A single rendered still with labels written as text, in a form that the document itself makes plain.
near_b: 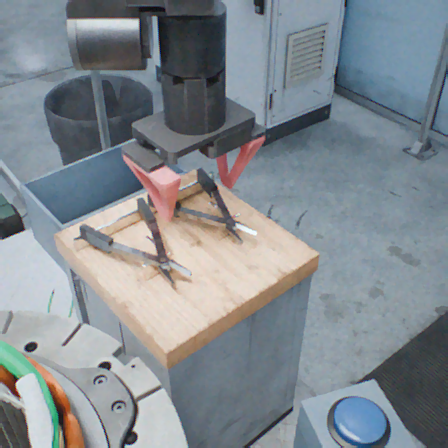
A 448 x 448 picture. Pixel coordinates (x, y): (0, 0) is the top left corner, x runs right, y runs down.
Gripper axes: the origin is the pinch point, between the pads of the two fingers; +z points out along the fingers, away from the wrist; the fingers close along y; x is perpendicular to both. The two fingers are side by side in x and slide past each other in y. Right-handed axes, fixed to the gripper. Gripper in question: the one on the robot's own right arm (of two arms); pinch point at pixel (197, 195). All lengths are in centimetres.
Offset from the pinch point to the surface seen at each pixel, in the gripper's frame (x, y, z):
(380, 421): 27.1, 3.7, 4.2
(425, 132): -70, -194, 103
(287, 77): -123, -151, 81
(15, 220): -54, 4, 37
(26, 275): -34.1, 10.5, 32.3
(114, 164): -17.9, -0.5, 5.8
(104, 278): 1.4, 12.5, 2.7
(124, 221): -3.6, 6.9, 2.0
